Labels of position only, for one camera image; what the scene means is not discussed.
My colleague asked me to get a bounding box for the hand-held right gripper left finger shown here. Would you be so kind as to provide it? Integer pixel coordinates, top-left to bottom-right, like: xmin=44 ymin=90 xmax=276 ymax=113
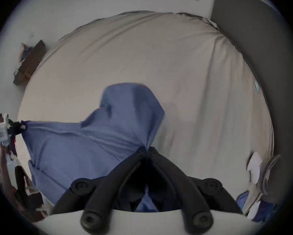
xmin=51 ymin=147 xmax=147 ymax=232

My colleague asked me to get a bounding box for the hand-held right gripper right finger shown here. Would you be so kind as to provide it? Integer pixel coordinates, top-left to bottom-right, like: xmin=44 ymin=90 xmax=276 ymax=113
xmin=146 ymin=147 xmax=244 ymax=233

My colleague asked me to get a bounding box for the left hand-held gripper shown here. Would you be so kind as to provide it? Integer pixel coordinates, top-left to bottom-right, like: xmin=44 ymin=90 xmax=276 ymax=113
xmin=0 ymin=113 xmax=27 ymax=147

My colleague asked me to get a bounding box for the blue shirt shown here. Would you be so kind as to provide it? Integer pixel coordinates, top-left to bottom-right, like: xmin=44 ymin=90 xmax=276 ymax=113
xmin=22 ymin=82 xmax=166 ymax=213

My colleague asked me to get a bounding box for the white rounded flat object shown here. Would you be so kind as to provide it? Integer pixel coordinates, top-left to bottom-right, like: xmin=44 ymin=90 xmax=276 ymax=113
xmin=246 ymin=152 xmax=263 ymax=185

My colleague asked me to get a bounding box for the bed with beige sheet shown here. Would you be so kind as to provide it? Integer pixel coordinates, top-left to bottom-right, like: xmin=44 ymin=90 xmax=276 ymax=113
xmin=17 ymin=11 xmax=275 ymax=215

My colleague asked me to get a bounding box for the dark grey padded headboard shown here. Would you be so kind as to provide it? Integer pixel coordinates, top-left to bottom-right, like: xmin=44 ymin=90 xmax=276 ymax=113
xmin=211 ymin=0 xmax=293 ymax=203

